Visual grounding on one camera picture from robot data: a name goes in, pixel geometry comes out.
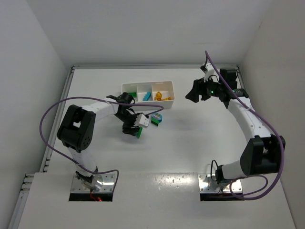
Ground green lego plate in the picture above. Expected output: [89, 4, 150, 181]
[136, 127, 142, 138]

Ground green curved lego brick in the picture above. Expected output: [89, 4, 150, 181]
[151, 117, 160, 126]

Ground teal frog lily lego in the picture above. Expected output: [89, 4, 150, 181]
[152, 113, 163, 123]

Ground teal 2x4 lego brick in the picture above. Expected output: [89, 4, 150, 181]
[143, 92, 152, 102]

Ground yellow round face lego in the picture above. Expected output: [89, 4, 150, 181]
[154, 92, 163, 101]

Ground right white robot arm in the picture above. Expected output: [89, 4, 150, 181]
[185, 64, 285, 183]

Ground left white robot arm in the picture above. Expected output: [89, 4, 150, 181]
[57, 93, 144, 187]

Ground white three-compartment tray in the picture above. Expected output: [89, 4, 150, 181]
[122, 81, 175, 109]

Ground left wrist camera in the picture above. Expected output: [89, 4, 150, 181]
[134, 114, 150, 128]

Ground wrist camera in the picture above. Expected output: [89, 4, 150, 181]
[200, 62, 215, 82]
[134, 114, 150, 128]

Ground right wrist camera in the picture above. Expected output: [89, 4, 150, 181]
[200, 62, 215, 82]

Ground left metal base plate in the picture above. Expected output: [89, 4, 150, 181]
[71, 174, 116, 194]

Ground metal base plate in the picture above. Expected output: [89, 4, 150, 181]
[71, 174, 116, 194]
[198, 174, 243, 194]

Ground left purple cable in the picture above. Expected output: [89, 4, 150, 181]
[39, 96, 164, 191]

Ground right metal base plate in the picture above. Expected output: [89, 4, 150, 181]
[198, 174, 243, 194]

